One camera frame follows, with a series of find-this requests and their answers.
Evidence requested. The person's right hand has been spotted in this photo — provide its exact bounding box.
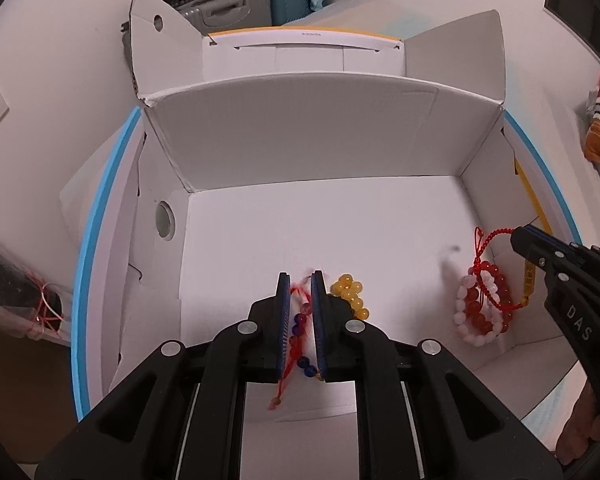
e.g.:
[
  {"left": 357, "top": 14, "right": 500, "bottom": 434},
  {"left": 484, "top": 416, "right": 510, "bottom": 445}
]
[{"left": 555, "top": 385, "right": 600, "bottom": 466}]

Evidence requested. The multicolour glass bead bracelet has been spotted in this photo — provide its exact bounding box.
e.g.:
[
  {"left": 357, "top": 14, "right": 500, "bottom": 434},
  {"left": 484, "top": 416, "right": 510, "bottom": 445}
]
[{"left": 289, "top": 287, "right": 318, "bottom": 380}]

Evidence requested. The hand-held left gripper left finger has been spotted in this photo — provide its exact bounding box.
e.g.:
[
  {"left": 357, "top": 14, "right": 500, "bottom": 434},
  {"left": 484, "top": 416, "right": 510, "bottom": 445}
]
[{"left": 34, "top": 272, "right": 293, "bottom": 480}]

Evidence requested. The clear plastic bag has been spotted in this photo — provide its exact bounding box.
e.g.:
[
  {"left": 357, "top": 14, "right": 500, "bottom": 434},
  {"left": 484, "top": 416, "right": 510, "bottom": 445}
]
[{"left": 0, "top": 230, "right": 76, "bottom": 343}]

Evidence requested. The red bead bracelet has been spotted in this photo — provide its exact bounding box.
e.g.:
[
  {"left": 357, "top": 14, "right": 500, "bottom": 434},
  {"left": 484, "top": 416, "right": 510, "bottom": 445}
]
[{"left": 457, "top": 260, "right": 513, "bottom": 336}]

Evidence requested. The silver suitcase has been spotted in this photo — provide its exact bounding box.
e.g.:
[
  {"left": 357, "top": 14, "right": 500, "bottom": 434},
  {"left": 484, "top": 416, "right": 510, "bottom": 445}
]
[{"left": 177, "top": 0, "right": 273, "bottom": 36}]

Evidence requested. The white bead bracelet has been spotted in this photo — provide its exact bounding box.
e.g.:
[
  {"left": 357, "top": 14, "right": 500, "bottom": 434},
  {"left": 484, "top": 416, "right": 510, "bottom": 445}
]
[{"left": 454, "top": 267, "right": 506, "bottom": 347}]

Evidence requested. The red cord gold bar bracelet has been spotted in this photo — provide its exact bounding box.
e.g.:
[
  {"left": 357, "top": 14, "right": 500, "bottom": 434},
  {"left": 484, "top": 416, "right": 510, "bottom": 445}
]
[{"left": 472, "top": 226, "right": 538, "bottom": 313}]

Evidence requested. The yellow bead bracelet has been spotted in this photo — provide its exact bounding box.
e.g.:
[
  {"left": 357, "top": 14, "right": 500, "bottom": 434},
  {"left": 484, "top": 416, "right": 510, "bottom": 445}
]
[{"left": 330, "top": 273, "right": 372, "bottom": 321}]

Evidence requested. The printed cardboard box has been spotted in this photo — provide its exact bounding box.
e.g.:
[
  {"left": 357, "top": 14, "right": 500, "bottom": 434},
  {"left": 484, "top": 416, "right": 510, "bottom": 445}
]
[{"left": 60, "top": 0, "right": 588, "bottom": 421}]

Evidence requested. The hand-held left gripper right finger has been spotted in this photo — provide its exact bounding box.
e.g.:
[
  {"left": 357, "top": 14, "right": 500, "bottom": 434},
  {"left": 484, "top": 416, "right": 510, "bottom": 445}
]
[{"left": 310, "top": 270, "right": 565, "bottom": 480}]

